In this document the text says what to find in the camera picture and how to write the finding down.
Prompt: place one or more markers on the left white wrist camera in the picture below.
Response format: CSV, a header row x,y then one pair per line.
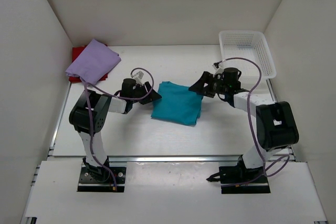
x,y
138,77

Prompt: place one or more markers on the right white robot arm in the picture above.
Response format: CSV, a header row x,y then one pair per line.
x,y
275,124

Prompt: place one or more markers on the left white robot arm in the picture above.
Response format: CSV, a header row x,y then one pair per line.
x,y
89,114

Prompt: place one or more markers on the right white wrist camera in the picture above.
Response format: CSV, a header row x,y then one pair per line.
x,y
218,67

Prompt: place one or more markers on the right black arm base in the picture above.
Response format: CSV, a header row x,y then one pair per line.
x,y
236,180

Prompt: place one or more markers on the white plastic basket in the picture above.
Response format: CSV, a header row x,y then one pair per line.
x,y
248,44

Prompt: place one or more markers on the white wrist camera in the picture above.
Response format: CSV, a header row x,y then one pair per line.
x,y
218,67
138,77

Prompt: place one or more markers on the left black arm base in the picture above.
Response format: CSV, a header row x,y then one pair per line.
x,y
102,183

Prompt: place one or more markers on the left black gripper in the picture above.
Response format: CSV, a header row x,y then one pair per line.
x,y
153,96

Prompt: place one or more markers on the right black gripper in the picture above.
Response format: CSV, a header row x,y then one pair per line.
x,y
199,88

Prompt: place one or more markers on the teal t shirt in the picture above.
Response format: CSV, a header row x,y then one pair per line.
x,y
177,105

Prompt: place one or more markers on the lilac t shirt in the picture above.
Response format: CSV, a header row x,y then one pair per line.
x,y
93,62

